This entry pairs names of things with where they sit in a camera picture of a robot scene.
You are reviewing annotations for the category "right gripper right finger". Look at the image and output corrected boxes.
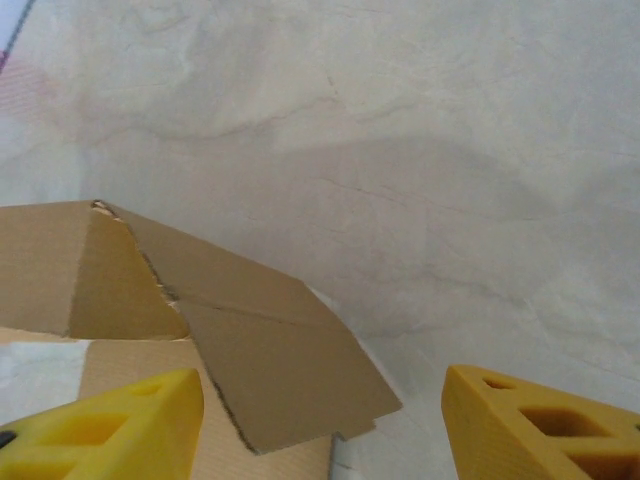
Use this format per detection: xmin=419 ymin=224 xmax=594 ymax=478
xmin=442 ymin=364 xmax=640 ymax=480

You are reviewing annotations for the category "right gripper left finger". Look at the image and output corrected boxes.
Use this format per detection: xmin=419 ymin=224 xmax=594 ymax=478
xmin=0 ymin=368 xmax=205 ymax=480

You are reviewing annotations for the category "brown cardboard mailer box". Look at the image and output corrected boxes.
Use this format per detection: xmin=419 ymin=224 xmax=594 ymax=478
xmin=0 ymin=199 xmax=404 ymax=480

